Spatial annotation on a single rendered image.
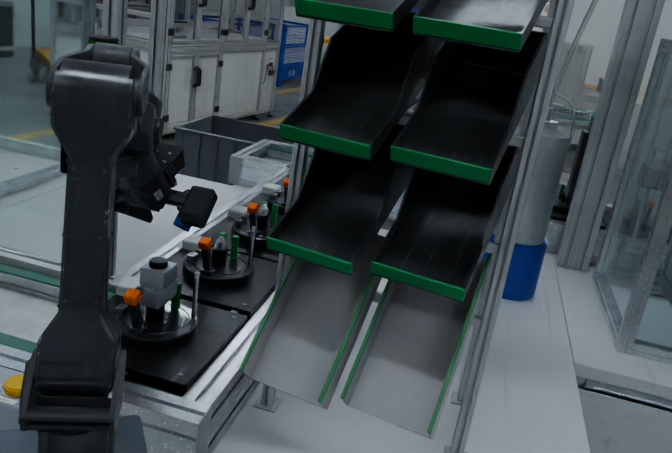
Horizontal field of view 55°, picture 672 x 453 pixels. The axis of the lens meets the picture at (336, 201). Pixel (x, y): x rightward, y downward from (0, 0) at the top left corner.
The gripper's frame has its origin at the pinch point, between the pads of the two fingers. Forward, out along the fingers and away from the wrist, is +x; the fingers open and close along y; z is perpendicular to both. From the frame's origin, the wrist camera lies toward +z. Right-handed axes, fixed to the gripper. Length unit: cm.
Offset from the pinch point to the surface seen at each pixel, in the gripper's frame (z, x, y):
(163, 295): -10.4, 7.8, -2.2
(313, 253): -5.1, -8.9, -27.4
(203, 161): 107, 157, 77
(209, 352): -15.9, 13.0, -11.1
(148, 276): -8.7, 5.6, 0.6
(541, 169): 56, 46, -61
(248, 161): 72, 94, 30
